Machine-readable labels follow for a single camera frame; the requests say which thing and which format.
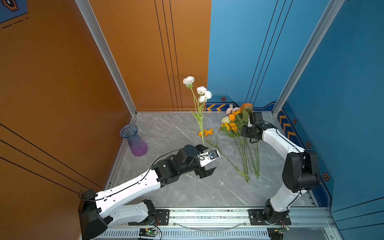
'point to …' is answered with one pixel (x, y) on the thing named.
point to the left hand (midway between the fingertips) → (210, 155)
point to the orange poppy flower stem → (205, 133)
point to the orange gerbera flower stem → (247, 106)
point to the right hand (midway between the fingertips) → (242, 131)
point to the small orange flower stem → (234, 129)
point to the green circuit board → (147, 232)
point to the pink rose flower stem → (230, 111)
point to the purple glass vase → (138, 147)
